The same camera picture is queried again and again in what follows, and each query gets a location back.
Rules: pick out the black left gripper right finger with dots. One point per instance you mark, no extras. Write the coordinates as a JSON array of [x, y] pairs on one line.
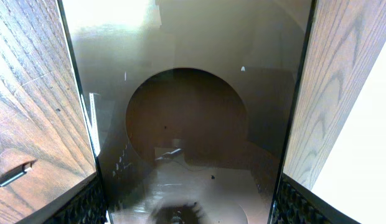
[[295, 204]]

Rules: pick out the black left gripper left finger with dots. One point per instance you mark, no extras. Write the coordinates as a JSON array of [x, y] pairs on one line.
[[83, 203]]

